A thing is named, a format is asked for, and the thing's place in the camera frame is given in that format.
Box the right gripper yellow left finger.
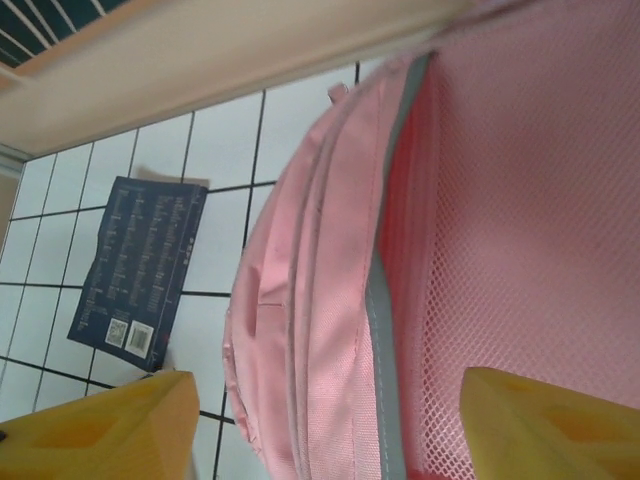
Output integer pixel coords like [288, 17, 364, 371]
[0, 369, 201, 480]

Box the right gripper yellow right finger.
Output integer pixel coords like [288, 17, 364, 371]
[458, 366, 640, 480]

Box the navy blue printed book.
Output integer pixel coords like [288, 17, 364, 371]
[66, 174, 209, 375]

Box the pink backpack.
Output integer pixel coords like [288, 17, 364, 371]
[222, 34, 640, 480]

